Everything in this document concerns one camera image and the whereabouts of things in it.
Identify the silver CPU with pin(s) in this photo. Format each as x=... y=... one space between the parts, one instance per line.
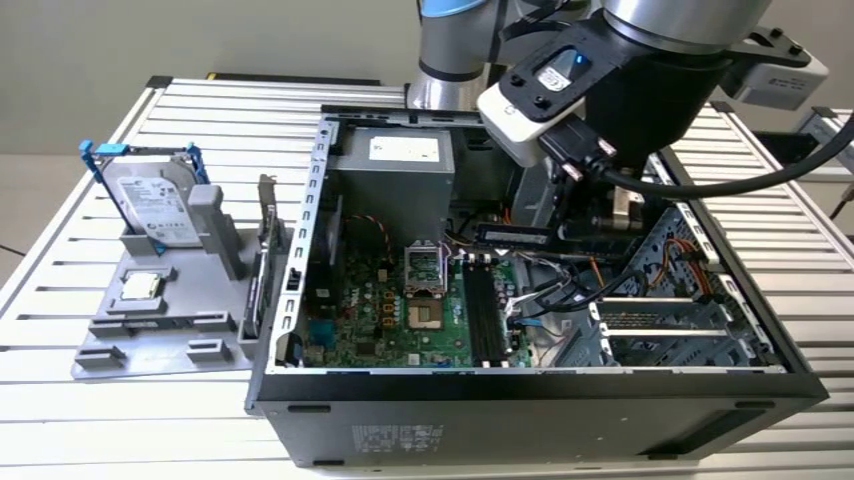
x=142 y=287

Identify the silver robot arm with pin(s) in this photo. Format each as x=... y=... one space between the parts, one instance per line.
x=448 y=45

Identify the metal locking lever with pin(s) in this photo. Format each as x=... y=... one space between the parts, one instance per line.
x=445 y=272

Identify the grey power supply unit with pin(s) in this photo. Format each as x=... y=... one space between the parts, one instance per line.
x=394 y=195

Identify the graphics card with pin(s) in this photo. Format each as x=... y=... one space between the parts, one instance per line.
x=257 y=300

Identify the aluminium frame table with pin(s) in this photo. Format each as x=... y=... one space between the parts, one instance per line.
x=824 y=125

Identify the hard disk blue carrier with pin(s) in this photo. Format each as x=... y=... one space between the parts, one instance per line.
x=154 y=200

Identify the green motherboard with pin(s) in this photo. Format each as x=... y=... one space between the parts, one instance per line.
x=428 y=345

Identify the black PC case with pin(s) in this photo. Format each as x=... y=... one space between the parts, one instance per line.
x=468 y=425

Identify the blue rear port block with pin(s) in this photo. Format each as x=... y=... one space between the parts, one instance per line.
x=321 y=334

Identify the CPU socket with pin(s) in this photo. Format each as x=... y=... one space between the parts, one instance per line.
x=426 y=315

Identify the RAM slot white clips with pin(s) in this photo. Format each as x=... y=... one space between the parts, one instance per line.
x=496 y=310
x=481 y=310

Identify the silver disk bay cage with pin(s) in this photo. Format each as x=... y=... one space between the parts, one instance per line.
x=668 y=332

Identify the black case fan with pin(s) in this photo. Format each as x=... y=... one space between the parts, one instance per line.
x=330 y=235

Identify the white four pin connector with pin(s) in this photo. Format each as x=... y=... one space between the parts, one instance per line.
x=382 y=274

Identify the RAM stick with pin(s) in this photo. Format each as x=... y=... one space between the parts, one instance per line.
x=161 y=326
x=515 y=235

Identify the grey parts rack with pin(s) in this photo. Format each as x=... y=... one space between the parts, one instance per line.
x=201 y=295

